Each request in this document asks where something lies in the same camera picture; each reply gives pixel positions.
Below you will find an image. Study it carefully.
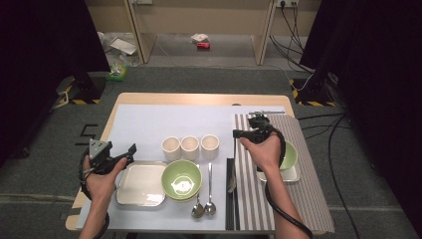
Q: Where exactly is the person's left hand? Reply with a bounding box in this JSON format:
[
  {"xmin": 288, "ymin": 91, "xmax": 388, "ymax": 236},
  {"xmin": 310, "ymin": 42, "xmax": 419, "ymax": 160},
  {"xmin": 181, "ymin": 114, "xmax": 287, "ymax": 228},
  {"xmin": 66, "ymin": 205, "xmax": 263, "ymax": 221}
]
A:
[{"xmin": 82, "ymin": 155, "xmax": 128, "ymax": 201}]

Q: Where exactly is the person's right hand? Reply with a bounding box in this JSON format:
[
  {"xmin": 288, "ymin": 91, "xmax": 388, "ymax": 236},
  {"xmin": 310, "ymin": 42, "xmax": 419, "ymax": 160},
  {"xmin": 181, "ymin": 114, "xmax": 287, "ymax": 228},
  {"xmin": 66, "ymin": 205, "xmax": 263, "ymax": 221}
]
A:
[{"xmin": 239, "ymin": 132, "xmax": 283, "ymax": 173}]

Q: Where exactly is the beige wooden desk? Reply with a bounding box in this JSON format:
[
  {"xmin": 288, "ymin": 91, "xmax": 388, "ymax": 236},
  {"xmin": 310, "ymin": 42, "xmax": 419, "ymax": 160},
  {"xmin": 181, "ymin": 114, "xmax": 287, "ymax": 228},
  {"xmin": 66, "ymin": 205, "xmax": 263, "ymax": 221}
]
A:
[{"xmin": 84, "ymin": 0, "xmax": 322, "ymax": 67}]

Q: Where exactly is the black stand base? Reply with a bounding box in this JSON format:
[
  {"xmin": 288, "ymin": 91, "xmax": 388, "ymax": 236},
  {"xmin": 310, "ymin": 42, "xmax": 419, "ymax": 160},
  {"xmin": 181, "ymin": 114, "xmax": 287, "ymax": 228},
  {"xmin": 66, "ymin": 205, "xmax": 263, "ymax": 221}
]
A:
[
  {"xmin": 298, "ymin": 71, "xmax": 336, "ymax": 104},
  {"xmin": 71, "ymin": 72, "xmax": 107, "ymax": 101}
]

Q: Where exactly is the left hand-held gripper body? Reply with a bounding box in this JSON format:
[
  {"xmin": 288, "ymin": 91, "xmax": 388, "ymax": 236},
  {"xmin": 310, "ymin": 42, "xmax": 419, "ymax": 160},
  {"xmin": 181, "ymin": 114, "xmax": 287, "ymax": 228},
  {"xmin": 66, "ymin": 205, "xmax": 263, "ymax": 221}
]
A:
[{"xmin": 87, "ymin": 138, "xmax": 130, "ymax": 176}]

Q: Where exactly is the striped placemat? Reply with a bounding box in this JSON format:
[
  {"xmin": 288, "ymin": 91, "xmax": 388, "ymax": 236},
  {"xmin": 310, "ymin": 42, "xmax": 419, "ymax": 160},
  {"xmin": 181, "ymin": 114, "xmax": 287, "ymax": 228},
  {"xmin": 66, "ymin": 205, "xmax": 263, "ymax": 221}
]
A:
[{"xmin": 233, "ymin": 114, "xmax": 335, "ymax": 233}]

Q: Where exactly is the right hand-held gripper cable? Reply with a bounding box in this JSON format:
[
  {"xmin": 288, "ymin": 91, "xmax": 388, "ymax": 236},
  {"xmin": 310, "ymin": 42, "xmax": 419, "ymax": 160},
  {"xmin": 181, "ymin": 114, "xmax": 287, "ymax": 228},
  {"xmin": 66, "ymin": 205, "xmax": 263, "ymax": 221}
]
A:
[{"xmin": 264, "ymin": 127, "xmax": 315, "ymax": 239}]

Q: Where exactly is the green package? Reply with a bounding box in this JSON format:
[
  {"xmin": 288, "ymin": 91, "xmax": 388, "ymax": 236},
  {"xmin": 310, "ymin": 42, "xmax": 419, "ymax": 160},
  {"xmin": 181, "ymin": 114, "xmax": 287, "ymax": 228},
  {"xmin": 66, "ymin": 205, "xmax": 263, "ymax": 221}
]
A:
[{"xmin": 106, "ymin": 63, "xmax": 128, "ymax": 83}]

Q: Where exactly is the square white plate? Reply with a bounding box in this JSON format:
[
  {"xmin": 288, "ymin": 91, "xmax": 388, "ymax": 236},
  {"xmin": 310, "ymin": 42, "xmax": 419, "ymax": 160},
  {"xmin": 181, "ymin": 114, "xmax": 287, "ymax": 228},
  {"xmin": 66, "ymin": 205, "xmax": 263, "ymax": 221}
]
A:
[
  {"xmin": 256, "ymin": 164, "xmax": 302, "ymax": 183},
  {"xmin": 115, "ymin": 160, "xmax": 167, "ymax": 207}
]

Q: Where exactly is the bundle of black chopsticks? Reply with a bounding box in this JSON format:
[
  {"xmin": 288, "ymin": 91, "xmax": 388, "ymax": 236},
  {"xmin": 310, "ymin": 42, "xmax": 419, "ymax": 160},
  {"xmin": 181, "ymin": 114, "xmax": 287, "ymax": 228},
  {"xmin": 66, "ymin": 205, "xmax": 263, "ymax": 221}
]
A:
[{"xmin": 225, "ymin": 157, "xmax": 241, "ymax": 231}]

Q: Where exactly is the metal spoon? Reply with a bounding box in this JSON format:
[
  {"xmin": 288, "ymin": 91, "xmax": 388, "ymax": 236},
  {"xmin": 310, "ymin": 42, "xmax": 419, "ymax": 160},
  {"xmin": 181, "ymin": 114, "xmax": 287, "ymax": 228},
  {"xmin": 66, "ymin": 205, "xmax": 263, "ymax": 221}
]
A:
[
  {"xmin": 227, "ymin": 164, "xmax": 238, "ymax": 194},
  {"xmin": 190, "ymin": 163, "xmax": 205, "ymax": 219},
  {"xmin": 203, "ymin": 162, "xmax": 217, "ymax": 216}
]

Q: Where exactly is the white crumpled bag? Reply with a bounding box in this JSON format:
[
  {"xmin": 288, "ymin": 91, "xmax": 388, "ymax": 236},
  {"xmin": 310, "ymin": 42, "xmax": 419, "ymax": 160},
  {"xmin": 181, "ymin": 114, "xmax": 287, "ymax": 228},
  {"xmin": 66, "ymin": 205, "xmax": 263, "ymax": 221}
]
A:
[{"xmin": 190, "ymin": 33, "xmax": 210, "ymax": 44}]

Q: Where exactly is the left hand-held gripper cable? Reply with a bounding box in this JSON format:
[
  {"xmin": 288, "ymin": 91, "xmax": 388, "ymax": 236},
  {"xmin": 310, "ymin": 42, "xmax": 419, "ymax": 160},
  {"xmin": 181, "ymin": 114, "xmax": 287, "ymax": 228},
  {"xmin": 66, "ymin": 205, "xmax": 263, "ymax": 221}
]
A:
[{"xmin": 78, "ymin": 148, "xmax": 110, "ymax": 239}]

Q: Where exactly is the pale table cover sheet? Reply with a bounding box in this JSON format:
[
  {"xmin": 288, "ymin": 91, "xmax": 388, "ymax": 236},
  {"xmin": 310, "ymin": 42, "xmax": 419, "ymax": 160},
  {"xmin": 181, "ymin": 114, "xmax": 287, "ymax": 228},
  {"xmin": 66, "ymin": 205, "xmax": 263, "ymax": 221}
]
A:
[{"xmin": 77, "ymin": 104, "xmax": 287, "ymax": 232}]

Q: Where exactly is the yellow black hazard tape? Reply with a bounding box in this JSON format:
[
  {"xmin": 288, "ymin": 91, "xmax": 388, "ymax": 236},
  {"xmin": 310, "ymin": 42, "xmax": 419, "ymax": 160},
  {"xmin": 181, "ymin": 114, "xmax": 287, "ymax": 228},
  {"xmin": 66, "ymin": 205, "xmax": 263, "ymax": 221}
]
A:
[
  {"xmin": 59, "ymin": 84, "xmax": 101, "ymax": 106},
  {"xmin": 288, "ymin": 79, "xmax": 336, "ymax": 108}
]

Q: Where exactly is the white floor cable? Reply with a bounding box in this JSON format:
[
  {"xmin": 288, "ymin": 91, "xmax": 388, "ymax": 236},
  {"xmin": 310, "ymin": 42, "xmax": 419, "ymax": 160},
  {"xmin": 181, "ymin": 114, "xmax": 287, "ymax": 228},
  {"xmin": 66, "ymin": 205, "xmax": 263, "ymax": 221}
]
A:
[{"xmin": 292, "ymin": 73, "xmax": 315, "ymax": 93}]

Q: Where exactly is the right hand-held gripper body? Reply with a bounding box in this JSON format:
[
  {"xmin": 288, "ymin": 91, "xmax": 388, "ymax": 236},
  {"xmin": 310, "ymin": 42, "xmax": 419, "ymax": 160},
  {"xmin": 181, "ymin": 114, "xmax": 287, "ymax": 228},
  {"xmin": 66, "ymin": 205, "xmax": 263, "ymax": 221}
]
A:
[{"xmin": 232, "ymin": 110, "xmax": 287, "ymax": 144}]

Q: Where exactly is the white flat tray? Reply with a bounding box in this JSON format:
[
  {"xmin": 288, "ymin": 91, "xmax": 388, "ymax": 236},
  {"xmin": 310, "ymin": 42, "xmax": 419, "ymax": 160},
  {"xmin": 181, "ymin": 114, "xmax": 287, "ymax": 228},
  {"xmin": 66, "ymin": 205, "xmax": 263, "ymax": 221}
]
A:
[{"xmin": 108, "ymin": 37, "xmax": 137, "ymax": 56}]

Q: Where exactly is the hand-held gripper cable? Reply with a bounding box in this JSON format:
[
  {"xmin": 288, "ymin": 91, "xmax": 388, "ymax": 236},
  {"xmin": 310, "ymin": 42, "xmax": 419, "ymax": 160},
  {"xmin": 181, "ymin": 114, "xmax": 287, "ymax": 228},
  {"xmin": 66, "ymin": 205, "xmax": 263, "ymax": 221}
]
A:
[
  {"xmin": 78, "ymin": 148, "xmax": 110, "ymax": 239},
  {"xmin": 264, "ymin": 127, "xmax": 315, "ymax": 239}
]

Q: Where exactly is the green bowl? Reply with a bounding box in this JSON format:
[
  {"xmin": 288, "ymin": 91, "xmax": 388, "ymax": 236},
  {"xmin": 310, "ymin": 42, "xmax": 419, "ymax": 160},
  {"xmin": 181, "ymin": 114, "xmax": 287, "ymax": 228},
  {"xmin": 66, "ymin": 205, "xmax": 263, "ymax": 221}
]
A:
[
  {"xmin": 279, "ymin": 140, "xmax": 299, "ymax": 171},
  {"xmin": 164, "ymin": 191, "xmax": 201, "ymax": 203},
  {"xmin": 160, "ymin": 159, "xmax": 203, "ymax": 200}
]

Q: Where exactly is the white ribbed cup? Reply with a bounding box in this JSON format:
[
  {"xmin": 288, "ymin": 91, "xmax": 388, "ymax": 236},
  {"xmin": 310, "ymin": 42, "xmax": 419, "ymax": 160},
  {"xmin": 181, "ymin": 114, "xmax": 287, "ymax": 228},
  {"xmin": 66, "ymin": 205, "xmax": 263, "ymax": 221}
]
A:
[
  {"xmin": 160, "ymin": 135, "xmax": 182, "ymax": 162},
  {"xmin": 180, "ymin": 134, "xmax": 201, "ymax": 161},
  {"xmin": 200, "ymin": 133, "xmax": 221, "ymax": 160}
]

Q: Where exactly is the black curtain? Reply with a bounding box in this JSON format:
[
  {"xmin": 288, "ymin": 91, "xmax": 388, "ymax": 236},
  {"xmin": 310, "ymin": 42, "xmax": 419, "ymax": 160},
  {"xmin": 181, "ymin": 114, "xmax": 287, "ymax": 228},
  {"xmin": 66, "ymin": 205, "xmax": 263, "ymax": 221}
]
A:
[
  {"xmin": 0, "ymin": 0, "xmax": 111, "ymax": 167},
  {"xmin": 300, "ymin": 0, "xmax": 422, "ymax": 230}
]

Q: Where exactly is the black power cable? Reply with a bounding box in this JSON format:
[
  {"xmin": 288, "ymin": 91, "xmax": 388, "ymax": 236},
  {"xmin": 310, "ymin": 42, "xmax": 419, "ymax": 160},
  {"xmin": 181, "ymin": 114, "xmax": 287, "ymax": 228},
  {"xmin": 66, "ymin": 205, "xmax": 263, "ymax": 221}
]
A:
[
  {"xmin": 269, "ymin": 34, "xmax": 315, "ymax": 74},
  {"xmin": 281, "ymin": 4, "xmax": 315, "ymax": 73}
]

